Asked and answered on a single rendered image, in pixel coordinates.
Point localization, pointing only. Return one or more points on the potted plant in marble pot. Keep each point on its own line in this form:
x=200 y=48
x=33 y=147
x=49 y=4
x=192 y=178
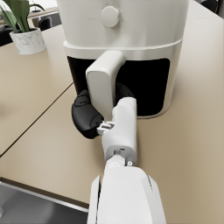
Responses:
x=26 y=38

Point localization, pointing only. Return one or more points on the pale air fryer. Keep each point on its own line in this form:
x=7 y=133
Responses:
x=131 y=38

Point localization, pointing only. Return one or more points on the dark chair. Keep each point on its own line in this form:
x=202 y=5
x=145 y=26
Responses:
x=45 y=22
x=210 y=4

